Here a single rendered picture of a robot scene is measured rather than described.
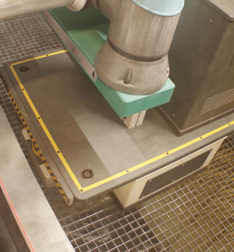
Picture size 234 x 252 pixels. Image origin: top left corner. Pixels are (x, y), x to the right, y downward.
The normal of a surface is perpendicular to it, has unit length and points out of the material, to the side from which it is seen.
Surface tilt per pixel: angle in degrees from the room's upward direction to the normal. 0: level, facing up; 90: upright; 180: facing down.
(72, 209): 89
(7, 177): 1
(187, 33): 90
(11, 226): 0
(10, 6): 92
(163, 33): 90
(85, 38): 0
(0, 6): 82
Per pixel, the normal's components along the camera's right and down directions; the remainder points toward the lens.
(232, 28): 0.51, 0.69
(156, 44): 0.30, 0.74
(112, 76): -0.50, 0.28
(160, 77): 0.70, 0.35
